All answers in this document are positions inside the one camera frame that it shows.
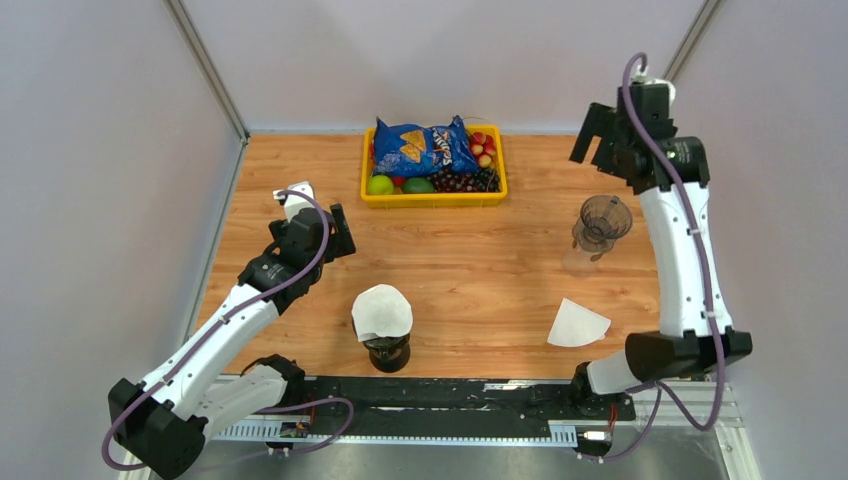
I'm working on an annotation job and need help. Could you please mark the white paper coffee filter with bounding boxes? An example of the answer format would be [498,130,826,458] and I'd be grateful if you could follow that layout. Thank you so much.
[351,284,413,342]

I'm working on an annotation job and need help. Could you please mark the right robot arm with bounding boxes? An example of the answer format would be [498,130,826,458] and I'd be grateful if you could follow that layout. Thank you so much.
[570,82,753,418]

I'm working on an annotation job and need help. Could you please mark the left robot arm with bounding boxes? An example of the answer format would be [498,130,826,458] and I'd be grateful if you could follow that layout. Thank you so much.
[101,201,356,479]

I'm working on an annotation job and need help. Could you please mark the dark coffee dripper on stand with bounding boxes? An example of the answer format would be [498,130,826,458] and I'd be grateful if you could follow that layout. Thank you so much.
[351,319,413,373]

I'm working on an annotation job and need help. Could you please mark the light green apple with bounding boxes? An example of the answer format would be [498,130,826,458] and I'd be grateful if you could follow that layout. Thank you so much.
[366,175,395,196]

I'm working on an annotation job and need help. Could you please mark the dark green avocado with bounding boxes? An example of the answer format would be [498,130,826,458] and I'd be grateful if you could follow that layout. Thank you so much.
[401,177,436,194]

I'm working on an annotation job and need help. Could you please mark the red peaches bunch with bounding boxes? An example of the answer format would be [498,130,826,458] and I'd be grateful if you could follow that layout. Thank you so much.
[468,131,497,168]

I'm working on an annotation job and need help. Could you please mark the blue chips bag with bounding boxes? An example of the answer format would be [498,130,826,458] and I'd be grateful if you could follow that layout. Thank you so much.
[372,116,480,178]

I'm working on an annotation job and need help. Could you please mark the dark purple grapes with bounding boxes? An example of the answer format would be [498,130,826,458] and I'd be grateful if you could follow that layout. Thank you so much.
[427,168,501,193]

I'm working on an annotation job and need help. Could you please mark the clear glass carafe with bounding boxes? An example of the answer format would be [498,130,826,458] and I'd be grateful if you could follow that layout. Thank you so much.
[561,240,609,277]

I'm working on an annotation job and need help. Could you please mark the yellow plastic tray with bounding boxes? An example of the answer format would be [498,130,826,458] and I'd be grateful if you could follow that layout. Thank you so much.
[360,124,509,210]

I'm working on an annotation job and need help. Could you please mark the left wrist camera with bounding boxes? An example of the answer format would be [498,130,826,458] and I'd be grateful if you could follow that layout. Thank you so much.
[272,181,317,220]

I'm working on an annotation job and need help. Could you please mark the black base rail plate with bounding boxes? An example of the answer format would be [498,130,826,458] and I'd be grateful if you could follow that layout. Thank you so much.
[279,376,635,440]

